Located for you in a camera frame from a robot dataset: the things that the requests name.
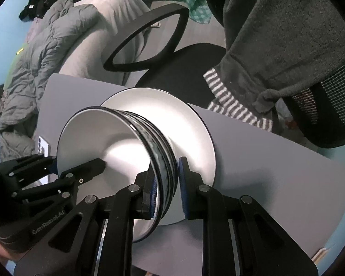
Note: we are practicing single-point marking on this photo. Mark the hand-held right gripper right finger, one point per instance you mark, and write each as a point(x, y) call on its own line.
point(181, 189)

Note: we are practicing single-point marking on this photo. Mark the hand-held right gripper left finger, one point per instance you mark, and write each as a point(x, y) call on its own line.
point(154, 195)

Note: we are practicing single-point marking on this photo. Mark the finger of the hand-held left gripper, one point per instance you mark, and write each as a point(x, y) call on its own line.
point(86, 166)
point(31, 165)

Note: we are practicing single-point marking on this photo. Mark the white plate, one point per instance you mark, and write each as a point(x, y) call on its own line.
point(189, 126)

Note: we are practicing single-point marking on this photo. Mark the white phone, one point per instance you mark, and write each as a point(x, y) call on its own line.
point(43, 146)

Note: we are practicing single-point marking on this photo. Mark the grey puffer jacket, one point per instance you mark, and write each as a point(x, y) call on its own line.
point(46, 63)

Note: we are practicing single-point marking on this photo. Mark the black office chair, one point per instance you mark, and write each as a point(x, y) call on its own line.
point(189, 60)

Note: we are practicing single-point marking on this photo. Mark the lavender cloth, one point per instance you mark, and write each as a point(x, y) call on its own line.
point(34, 34)

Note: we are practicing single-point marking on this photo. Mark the bed with grey sheet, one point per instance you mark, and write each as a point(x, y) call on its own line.
point(103, 20)

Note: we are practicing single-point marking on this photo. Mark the pile of black clothes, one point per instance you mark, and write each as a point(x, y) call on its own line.
point(46, 0)

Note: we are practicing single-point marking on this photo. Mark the green checkered cloth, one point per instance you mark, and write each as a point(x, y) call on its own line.
point(195, 5)

